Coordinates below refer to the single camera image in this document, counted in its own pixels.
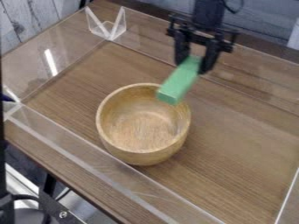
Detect clear acrylic tray walls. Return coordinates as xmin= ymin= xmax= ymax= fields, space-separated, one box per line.
xmin=3 ymin=2 xmax=299 ymax=224

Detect black cable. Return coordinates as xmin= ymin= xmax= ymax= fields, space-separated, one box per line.
xmin=11 ymin=193 xmax=54 ymax=224

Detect black vertical post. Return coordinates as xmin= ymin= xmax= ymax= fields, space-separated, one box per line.
xmin=0 ymin=73 xmax=15 ymax=224

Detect green rectangular block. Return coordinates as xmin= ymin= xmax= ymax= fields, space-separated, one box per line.
xmin=156 ymin=56 xmax=202 ymax=105

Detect black table leg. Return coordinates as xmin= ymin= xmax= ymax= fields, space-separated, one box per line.
xmin=43 ymin=174 xmax=58 ymax=197

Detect brown wooden bowl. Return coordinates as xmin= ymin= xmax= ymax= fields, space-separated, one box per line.
xmin=95 ymin=83 xmax=192 ymax=166

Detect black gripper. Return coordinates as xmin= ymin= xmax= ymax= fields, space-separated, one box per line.
xmin=166 ymin=0 xmax=239 ymax=74

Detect blue object at left edge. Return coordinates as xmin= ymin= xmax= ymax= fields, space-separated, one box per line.
xmin=3 ymin=94 xmax=15 ymax=102

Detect grey metal bracket with screw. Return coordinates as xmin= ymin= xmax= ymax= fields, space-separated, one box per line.
xmin=50 ymin=202 xmax=87 ymax=224

